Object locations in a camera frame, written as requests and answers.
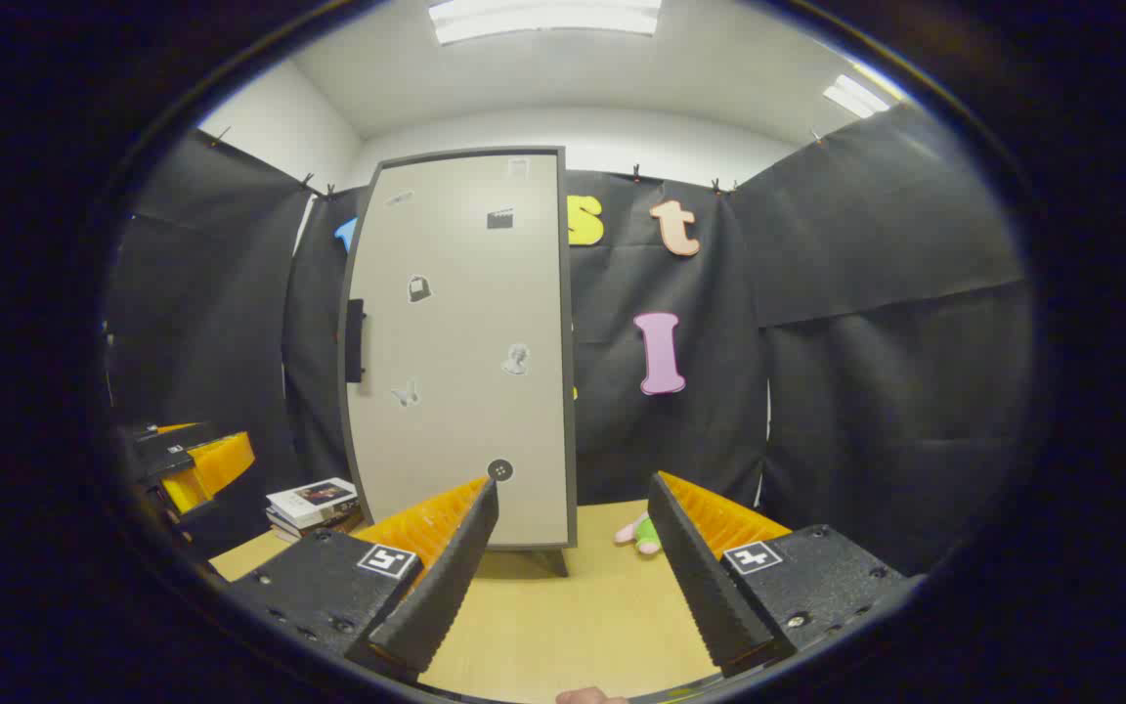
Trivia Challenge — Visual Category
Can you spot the small ceiling light panel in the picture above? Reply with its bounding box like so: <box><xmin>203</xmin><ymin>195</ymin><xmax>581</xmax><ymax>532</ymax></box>
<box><xmin>823</xmin><ymin>74</ymin><xmax>891</xmax><ymax>119</ymax></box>

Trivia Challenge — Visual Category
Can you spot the long ceiling light panel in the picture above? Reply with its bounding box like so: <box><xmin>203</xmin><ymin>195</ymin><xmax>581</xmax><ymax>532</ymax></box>
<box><xmin>429</xmin><ymin>0</ymin><xmax>664</xmax><ymax>46</ymax></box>

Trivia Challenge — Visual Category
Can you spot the black backdrop cloth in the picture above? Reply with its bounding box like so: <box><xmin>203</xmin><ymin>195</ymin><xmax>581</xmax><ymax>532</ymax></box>
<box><xmin>106</xmin><ymin>103</ymin><xmax>1038</xmax><ymax>578</ymax></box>

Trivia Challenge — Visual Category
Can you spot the white cover book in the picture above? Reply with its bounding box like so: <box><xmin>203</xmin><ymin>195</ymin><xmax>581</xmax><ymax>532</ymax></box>
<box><xmin>266</xmin><ymin>477</ymin><xmax>359</xmax><ymax>529</ymax></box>

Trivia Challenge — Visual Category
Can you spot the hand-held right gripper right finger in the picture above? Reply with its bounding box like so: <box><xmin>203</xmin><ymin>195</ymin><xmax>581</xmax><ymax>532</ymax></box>
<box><xmin>648</xmin><ymin>471</ymin><xmax>911</xmax><ymax>678</ymax></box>

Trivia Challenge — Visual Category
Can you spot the green and pink plush toy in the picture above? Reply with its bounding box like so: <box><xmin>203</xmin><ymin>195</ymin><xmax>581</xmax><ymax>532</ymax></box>
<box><xmin>615</xmin><ymin>511</ymin><xmax>664</xmax><ymax>556</ymax></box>

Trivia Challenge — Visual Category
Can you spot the grey cabinet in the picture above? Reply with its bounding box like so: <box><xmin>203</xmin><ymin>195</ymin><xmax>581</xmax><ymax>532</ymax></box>
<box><xmin>522</xmin><ymin>147</ymin><xmax>580</xmax><ymax>578</ymax></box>

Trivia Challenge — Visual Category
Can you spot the black cabinet door handle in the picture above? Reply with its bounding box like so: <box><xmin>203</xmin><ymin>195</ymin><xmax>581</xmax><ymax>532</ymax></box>
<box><xmin>345</xmin><ymin>298</ymin><xmax>367</xmax><ymax>383</ymax></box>

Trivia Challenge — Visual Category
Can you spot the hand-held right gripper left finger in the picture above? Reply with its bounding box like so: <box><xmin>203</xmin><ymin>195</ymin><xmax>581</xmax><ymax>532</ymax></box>
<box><xmin>226</xmin><ymin>476</ymin><xmax>502</xmax><ymax>685</ymax></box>

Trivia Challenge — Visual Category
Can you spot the dark cover book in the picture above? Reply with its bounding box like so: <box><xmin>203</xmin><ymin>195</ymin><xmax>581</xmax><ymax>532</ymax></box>
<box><xmin>268</xmin><ymin>508</ymin><xmax>363</xmax><ymax>536</ymax></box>

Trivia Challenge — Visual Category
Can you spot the grey cabinet door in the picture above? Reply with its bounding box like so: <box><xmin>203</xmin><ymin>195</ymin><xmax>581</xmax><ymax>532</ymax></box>
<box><xmin>338</xmin><ymin>147</ymin><xmax>569</xmax><ymax>549</ymax></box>

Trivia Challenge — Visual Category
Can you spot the brown cover book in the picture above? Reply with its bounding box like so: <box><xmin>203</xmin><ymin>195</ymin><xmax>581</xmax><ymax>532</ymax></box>
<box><xmin>272</xmin><ymin>518</ymin><xmax>366</xmax><ymax>543</ymax></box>

